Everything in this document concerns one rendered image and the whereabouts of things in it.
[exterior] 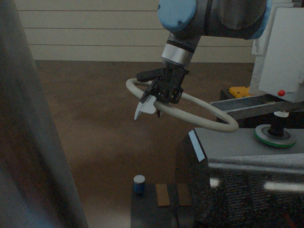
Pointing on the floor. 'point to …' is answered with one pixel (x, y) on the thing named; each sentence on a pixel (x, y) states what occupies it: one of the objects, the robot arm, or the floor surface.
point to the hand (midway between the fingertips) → (146, 118)
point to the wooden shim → (162, 195)
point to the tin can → (139, 184)
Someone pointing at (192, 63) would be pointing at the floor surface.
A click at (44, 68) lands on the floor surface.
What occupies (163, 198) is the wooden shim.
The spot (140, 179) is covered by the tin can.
